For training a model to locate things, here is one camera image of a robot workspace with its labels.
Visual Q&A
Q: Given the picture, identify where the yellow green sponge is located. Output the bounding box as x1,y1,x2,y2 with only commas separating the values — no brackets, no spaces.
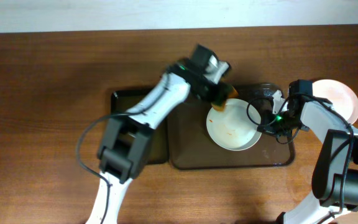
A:
211,82,238,112

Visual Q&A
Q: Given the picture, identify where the brown serving tray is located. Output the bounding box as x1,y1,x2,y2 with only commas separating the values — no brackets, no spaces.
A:
167,83,295,170

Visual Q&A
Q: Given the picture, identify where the white plate with sauce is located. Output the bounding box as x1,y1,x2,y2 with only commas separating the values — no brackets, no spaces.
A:
313,79,358,124

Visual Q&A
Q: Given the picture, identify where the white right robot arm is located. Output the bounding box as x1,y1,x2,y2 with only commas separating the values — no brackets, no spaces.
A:
258,90,358,223

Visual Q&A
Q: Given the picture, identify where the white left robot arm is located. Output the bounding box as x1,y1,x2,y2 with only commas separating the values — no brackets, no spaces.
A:
75,58,231,223

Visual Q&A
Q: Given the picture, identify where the black water tub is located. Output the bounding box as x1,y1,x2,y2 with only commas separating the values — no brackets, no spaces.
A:
111,88,169,165

